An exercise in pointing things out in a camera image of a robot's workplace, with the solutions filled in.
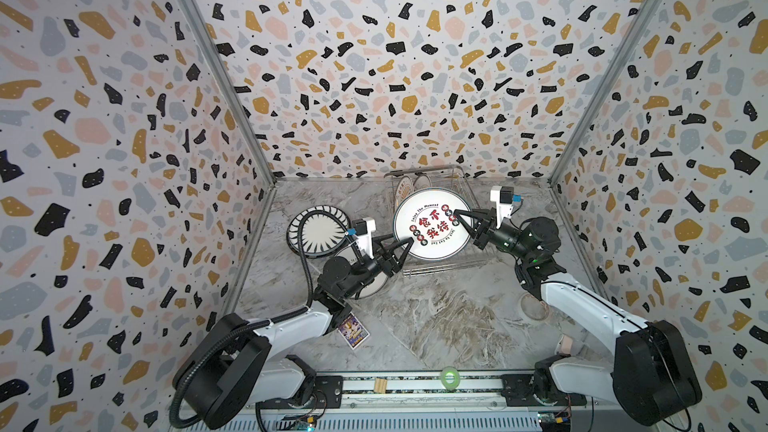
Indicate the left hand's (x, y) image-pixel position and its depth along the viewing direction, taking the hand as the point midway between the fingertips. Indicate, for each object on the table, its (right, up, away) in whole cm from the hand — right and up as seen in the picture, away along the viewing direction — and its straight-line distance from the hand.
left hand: (408, 236), depth 71 cm
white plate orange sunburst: (-1, +14, +36) cm, 38 cm away
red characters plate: (+5, +5, +1) cm, 7 cm away
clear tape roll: (+37, -23, +18) cm, 48 cm away
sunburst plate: (+5, +16, +35) cm, 39 cm away
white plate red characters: (-11, -18, +21) cm, 30 cm away
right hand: (+11, +6, -1) cm, 13 cm away
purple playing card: (-15, -27, +11) cm, 33 cm away
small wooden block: (-7, -38, +4) cm, 38 cm away
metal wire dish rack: (+22, -11, +26) cm, 36 cm away
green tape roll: (+12, -37, +5) cm, 40 cm away
